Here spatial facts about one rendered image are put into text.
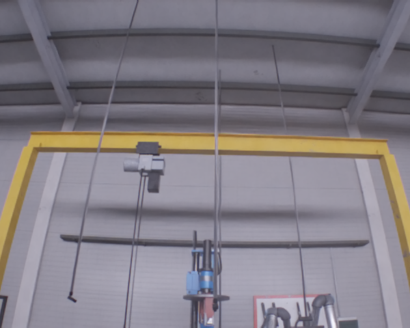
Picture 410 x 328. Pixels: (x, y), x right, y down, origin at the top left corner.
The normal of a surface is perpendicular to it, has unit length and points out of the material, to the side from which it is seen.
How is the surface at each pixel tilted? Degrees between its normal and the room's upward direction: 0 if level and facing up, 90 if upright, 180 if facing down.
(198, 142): 90
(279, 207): 90
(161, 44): 173
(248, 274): 90
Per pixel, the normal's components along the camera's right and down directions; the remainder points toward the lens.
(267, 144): 0.02, -0.49
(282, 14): -0.01, 0.81
